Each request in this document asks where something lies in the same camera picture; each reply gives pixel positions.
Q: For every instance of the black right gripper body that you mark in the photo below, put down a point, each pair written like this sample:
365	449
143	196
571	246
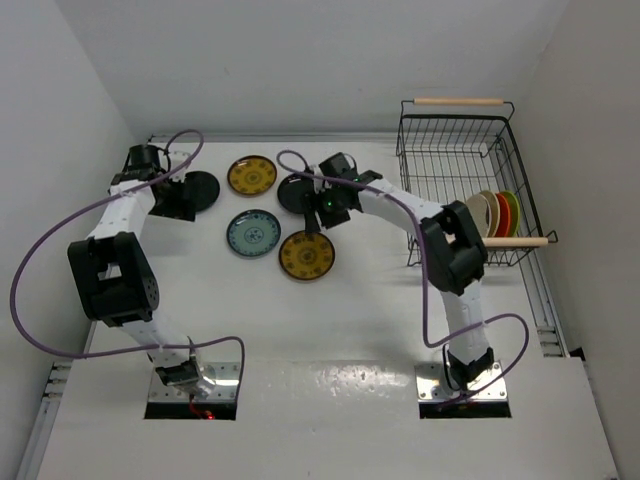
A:
331	207

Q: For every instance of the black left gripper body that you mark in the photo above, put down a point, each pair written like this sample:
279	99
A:
171	204

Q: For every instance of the yellow patterned plate front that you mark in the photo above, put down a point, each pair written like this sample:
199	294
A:
306	256

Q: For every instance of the yellow patterned plate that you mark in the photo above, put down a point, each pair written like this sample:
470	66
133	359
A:
306	256
252	175

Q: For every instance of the cream floral plate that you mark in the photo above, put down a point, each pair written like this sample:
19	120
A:
480	211

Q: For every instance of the cream plate with black patch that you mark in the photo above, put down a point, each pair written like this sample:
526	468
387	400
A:
494	211

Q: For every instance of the orange plate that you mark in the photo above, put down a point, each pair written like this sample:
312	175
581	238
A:
505	216

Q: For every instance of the lime green plate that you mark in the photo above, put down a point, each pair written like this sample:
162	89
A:
515	212

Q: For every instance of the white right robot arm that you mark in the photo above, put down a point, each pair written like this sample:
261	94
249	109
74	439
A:
452	251

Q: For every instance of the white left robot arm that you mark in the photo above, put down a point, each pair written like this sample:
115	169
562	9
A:
114	279

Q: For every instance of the glossy black plate left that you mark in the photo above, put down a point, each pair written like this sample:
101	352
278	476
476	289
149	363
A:
203	189

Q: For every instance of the glossy black plate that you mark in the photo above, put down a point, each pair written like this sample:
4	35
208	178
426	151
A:
203	189
296	194

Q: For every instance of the glossy black plate right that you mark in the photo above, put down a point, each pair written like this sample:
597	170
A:
296	194

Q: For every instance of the blue floral plate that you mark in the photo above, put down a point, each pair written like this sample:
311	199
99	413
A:
253	233

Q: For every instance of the yellow patterned plate rear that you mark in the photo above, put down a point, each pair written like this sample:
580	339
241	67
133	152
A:
252	175

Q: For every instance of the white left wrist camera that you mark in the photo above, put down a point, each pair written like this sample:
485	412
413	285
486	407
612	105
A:
179	162

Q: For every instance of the black wire dish rack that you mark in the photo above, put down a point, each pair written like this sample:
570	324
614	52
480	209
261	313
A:
451	149

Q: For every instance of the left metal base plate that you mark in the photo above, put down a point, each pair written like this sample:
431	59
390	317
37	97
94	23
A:
218	383

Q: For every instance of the metal base plate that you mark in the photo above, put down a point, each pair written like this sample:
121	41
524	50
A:
218	383
432	387

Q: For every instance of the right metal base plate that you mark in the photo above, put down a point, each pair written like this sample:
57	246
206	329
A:
432	387

